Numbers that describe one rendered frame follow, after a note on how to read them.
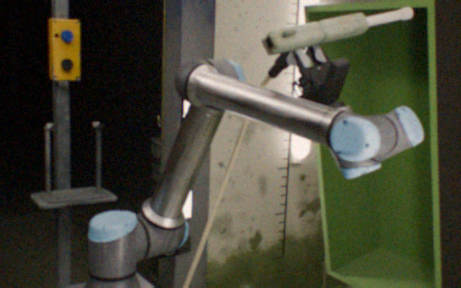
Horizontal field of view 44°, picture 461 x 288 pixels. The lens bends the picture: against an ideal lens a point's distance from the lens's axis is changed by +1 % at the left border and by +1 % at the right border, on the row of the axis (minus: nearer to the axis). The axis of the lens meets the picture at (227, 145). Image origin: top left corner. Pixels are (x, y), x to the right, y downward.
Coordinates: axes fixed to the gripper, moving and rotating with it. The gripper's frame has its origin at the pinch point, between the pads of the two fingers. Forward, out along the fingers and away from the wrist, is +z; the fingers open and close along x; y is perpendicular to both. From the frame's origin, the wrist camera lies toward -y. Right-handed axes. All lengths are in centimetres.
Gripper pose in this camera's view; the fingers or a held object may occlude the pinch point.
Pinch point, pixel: (301, 37)
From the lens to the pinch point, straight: 144.2
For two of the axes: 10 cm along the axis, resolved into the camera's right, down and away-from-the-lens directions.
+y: -4.1, 3.4, 8.4
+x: 8.1, -2.8, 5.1
